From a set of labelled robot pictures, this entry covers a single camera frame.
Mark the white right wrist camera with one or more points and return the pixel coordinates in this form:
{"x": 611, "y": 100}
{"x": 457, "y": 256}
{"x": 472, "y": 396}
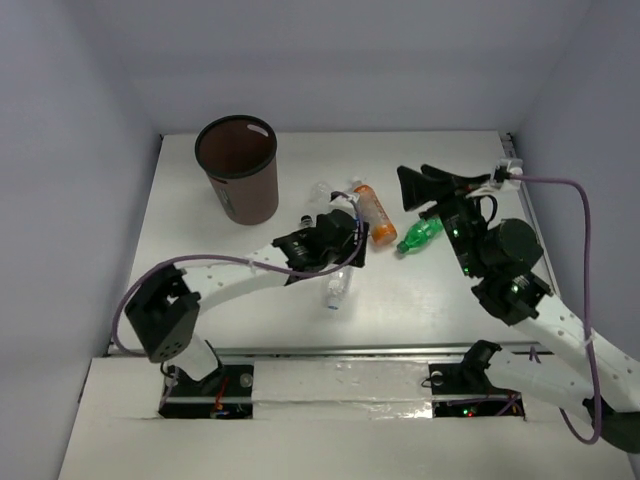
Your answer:
{"x": 504, "y": 176}

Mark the orange drink bottle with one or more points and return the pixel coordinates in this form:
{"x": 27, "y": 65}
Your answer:
{"x": 381, "y": 228}

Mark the green plastic bottle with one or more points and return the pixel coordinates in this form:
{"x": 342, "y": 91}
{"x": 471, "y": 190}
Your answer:
{"x": 420, "y": 235}

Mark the brown garbage bin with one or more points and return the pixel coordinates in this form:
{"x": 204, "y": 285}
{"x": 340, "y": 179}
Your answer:
{"x": 238, "y": 155}

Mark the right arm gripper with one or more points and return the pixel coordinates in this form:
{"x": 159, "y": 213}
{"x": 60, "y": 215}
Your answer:
{"x": 416, "y": 189}

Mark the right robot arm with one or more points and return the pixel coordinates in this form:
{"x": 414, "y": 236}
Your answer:
{"x": 599, "y": 383}

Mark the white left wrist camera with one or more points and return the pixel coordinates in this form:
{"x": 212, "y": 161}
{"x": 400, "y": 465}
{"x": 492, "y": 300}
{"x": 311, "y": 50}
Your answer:
{"x": 346, "y": 201}

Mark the clear bottle dark label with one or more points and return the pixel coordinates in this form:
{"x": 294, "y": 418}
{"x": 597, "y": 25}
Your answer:
{"x": 321, "y": 194}

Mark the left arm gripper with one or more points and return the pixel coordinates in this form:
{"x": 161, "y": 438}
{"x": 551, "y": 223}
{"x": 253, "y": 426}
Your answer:
{"x": 351, "y": 240}

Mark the crushed clear plastic bottle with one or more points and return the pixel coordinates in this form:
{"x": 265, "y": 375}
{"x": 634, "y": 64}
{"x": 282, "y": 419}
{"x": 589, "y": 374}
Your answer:
{"x": 337, "y": 287}

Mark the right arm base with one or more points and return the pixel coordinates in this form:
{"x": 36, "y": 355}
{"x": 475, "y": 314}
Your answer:
{"x": 462, "y": 390}

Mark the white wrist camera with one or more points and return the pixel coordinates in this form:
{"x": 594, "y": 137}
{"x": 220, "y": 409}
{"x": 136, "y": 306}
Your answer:
{"x": 346, "y": 201}
{"x": 504, "y": 176}

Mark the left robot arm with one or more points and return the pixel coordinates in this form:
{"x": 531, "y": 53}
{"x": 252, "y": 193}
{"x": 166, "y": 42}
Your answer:
{"x": 163, "y": 306}

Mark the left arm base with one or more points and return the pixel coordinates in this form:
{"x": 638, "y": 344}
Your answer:
{"x": 224, "y": 395}

